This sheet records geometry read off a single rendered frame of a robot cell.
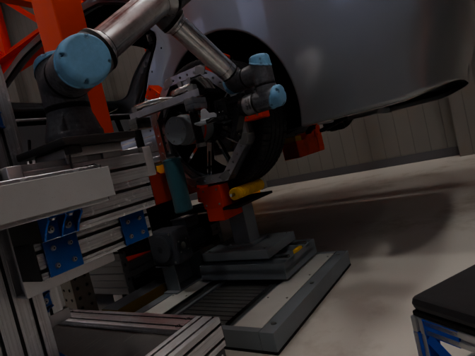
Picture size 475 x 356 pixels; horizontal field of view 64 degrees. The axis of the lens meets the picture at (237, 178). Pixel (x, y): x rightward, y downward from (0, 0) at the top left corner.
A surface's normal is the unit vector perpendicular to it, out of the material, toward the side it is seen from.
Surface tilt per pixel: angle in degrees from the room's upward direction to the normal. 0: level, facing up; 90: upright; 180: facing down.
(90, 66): 94
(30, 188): 90
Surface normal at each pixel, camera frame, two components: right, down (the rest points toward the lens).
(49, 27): -0.54, 0.18
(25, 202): 0.82, -0.16
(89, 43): 0.57, -0.01
